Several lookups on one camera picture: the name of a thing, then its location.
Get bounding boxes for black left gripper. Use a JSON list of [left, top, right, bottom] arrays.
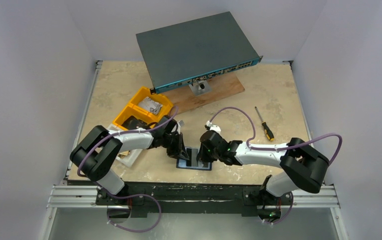
[[161, 132, 189, 161]]

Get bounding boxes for dark grey credit card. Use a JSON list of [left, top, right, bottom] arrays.
[[186, 147, 199, 167]]

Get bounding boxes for navy blue card holder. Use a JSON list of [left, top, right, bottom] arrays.
[[176, 158, 212, 171]]

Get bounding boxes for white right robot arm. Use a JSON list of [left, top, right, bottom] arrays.
[[200, 130, 329, 204]]

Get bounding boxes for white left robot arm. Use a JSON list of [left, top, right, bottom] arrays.
[[69, 115, 189, 205]]

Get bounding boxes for grey cards in bin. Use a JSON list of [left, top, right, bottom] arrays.
[[138, 96, 163, 115]]

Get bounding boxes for yellow plastic bin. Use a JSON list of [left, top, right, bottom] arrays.
[[112, 86, 173, 130]]

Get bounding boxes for wooden board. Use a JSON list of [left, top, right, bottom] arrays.
[[163, 73, 245, 114]]

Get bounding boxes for white plastic bin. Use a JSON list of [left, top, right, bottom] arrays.
[[108, 123, 143, 168]]

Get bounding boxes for yellow black screwdriver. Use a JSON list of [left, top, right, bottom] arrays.
[[254, 106, 274, 142]]

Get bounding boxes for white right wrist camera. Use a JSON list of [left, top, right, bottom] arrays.
[[205, 120, 221, 134]]

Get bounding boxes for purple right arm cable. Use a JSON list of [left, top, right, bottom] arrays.
[[209, 106, 343, 167]]

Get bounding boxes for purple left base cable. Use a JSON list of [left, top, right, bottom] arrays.
[[106, 193, 163, 234]]

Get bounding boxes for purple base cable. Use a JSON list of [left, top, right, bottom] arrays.
[[262, 192, 295, 226], [106, 193, 163, 234]]

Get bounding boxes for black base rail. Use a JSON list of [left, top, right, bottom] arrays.
[[96, 181, 292, 220]]

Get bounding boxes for grey metal switch stand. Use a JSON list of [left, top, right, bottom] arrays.
[[189, 80, 212, 96]]

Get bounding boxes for grey network switch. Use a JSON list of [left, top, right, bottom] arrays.
[[136, 11, 262, 94]]

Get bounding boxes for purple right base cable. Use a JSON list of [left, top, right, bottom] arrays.
[[262, 192, 295, 226]]

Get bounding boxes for aluminium frame rail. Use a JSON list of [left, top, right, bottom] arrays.
[[47, 185, 97, 208]]

